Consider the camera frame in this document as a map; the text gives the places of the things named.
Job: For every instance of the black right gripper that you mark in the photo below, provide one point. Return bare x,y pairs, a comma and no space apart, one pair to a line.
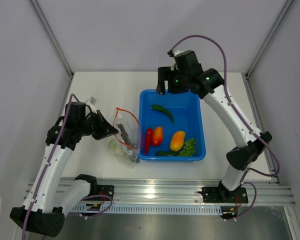
166,74

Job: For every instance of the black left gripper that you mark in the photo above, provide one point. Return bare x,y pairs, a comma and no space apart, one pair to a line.
105,128

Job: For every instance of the white cauliflower toy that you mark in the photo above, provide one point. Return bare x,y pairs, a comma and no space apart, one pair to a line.
116,147

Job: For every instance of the clear zip top bag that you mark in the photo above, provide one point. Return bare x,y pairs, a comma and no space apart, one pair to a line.
132,127

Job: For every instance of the grey fish toy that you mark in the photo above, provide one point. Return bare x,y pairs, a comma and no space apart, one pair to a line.
132,154

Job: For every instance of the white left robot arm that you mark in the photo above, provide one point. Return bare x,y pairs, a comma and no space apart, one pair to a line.
41,212

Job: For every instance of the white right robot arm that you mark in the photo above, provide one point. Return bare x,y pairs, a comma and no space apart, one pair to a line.
250,141

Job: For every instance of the green chili pepper toy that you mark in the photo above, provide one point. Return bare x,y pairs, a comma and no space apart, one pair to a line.
163,110

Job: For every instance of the blue plastic bin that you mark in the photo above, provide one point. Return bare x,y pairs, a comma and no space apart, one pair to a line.
186,110

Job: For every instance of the red chili pepper toy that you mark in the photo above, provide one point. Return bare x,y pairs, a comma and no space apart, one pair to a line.
148,138

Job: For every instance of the yellow orange mango toy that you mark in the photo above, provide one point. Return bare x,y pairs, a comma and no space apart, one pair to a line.
177,141

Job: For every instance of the dark green cucumber toy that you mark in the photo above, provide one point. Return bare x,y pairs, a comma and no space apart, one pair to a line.
167,154

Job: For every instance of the green grapes toy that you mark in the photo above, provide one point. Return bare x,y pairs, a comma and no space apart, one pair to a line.
189,148

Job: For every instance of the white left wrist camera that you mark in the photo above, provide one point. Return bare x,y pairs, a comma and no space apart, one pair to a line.
91,101

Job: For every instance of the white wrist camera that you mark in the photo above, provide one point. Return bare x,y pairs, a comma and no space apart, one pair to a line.
176,53
91,101

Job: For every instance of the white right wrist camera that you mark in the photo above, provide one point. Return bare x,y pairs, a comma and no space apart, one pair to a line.
176,53

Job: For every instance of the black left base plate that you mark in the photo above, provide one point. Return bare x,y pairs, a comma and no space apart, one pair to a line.
106,190

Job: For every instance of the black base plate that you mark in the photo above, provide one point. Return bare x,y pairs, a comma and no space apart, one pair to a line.
213,194
106,190

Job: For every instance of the white slotted cable duct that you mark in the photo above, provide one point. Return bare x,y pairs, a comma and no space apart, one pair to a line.
148,209

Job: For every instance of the right aluminium frame post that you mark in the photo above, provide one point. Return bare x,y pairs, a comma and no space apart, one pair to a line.
271,35

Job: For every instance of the aluminium frame post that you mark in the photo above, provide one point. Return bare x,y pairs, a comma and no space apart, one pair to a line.
271,35
43,21

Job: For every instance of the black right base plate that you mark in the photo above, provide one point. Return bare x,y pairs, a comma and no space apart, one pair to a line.
213,194

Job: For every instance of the left aluminium frame post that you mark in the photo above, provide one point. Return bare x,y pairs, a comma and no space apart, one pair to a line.
43,21

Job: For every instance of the aluminium mounting rail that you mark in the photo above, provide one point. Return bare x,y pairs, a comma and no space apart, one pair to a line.
185,192

